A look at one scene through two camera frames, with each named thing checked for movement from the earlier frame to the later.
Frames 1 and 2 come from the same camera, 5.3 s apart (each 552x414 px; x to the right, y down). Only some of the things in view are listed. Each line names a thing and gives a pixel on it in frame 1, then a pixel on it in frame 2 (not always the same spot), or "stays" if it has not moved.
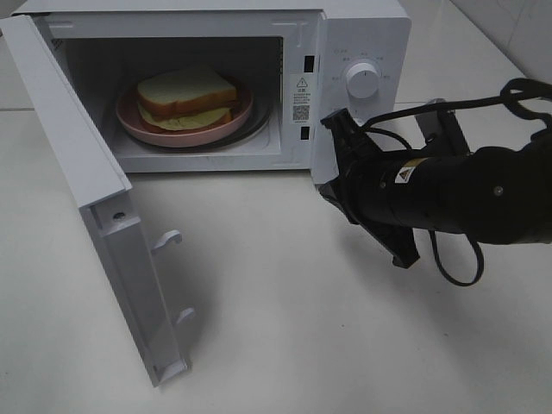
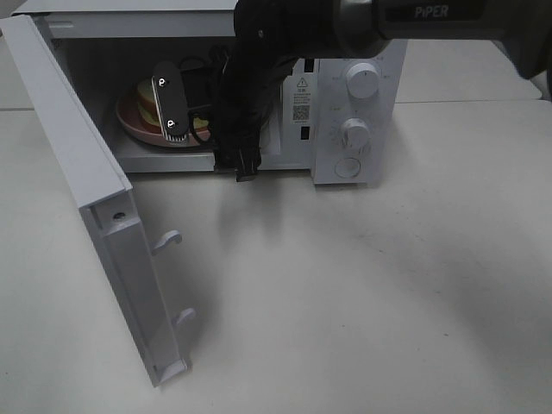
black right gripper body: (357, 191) → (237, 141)
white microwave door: (104, 197) stays
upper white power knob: (362, 80) stays
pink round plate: (131, 122) stays
